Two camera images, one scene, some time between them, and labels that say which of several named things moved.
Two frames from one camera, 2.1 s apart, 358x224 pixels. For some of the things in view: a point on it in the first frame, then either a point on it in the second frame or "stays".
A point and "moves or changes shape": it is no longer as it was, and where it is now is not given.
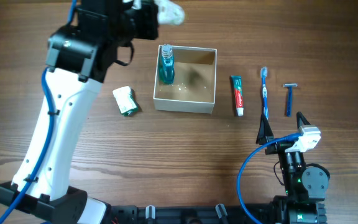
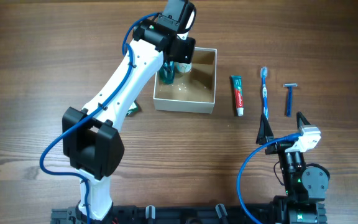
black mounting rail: x=215 y=214 stays
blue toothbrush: x=263 y=75 stays
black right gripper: x=265 y=134 stays
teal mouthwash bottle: x=166 y=69 stays
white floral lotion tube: x=169 y=12 moves or changes shape
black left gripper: x=152 y=25 -> x=187 y=55
